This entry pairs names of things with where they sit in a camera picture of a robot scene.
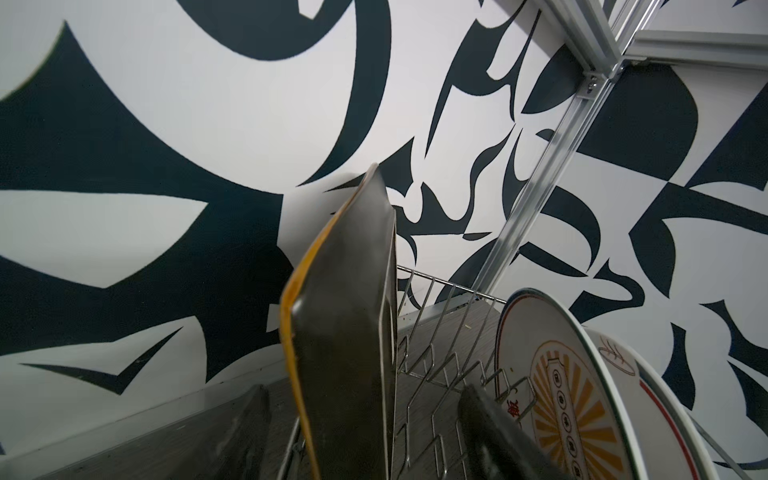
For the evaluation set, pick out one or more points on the white round plate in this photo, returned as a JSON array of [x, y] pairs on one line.
[[670, 444], [560, 392]]

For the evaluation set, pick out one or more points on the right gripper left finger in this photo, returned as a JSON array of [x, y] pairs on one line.
[[226, 442]]

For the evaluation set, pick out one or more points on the white round plate front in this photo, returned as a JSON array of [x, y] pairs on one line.
[[670, 444]]

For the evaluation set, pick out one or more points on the wire dish rack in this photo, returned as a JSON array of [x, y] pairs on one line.
[[445, 343]]

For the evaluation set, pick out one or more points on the white round plate back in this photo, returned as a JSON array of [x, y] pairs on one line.
[[560, 392]]

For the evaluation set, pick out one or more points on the black square plate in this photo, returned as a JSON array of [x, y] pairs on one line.
[[338, 331]]

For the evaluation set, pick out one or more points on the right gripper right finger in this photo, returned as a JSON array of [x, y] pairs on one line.
[[497, 448]]

